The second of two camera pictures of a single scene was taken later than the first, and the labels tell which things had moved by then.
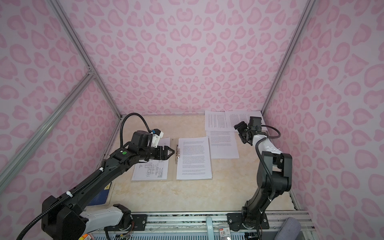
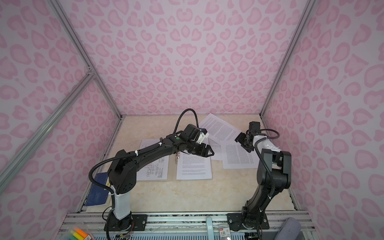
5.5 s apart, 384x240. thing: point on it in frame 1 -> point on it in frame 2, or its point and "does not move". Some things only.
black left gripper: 165,155 -> 204,151
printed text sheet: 194,162 does not move
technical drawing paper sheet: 154,169 does not move
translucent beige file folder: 191,160 does not move
